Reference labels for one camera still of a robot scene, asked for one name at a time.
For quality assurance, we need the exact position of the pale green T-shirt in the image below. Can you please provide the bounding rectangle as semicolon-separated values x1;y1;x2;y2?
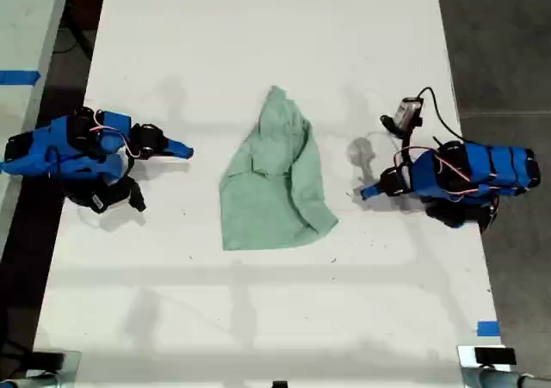
218;84;340;252

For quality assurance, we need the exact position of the long blue tape strip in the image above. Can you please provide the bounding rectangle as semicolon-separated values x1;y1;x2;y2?
0;70;42;86

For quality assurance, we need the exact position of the white board panel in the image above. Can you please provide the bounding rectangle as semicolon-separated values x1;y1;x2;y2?
0;0;73;243

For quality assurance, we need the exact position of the short blue tape strip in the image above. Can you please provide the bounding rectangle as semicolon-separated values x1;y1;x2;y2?
476;319;501;338

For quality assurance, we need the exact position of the small black box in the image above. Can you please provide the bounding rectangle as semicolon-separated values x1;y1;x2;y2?
30;350;66;370
474;347;517;367

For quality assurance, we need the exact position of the grey metal pipe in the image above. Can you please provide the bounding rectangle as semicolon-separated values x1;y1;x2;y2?
461;367;551;388

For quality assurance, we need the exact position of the short black camera stalk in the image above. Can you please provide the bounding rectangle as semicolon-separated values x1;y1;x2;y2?
396;127;417;169

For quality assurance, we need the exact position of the black camera box white label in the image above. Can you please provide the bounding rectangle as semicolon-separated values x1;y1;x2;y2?
64;176;148;215

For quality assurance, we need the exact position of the grey black camera box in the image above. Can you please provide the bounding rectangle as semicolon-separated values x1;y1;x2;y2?
380;96;426;132

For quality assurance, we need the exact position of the black camera cable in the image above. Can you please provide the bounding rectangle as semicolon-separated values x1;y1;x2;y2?
416;86;466;145

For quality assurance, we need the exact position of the dark floor cable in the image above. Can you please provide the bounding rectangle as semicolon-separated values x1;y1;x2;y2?
54;0;95;65

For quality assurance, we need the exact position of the white metal bracket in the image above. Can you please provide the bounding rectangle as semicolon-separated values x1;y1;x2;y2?
456;344;522;370

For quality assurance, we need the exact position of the clear plastic bracket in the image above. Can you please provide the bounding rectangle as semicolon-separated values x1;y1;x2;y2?
24;349;83;377

